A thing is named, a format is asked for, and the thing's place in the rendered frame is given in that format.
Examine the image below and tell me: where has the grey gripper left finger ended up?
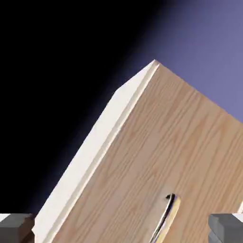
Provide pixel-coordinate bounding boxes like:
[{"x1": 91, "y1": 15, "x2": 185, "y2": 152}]
[{"x1": 0, "y1": 213, "x2": 35, "y2": 243}]

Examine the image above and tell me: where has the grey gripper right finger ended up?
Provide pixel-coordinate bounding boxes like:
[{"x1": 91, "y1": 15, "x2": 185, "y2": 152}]
[{"x1": 208, "y1": 212, "x2": 243, "y2": 243}]

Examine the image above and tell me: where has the light wood drawer front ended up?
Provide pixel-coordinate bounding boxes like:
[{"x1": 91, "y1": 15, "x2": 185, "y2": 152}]
[{"x1": 47, "y1": 63, "x2": 243, "y2": 243}]

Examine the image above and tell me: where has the light wood cabinet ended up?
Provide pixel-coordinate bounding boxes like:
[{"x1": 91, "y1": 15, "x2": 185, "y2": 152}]
[{"x1": 31, "y1": 59, "x2": 243, "y2": 243}]

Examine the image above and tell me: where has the curved shiny metal handle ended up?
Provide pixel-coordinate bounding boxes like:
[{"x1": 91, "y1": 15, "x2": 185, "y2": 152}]
[{"x1": 148, "y1": 193, "x2": 181, "y2": 243}]

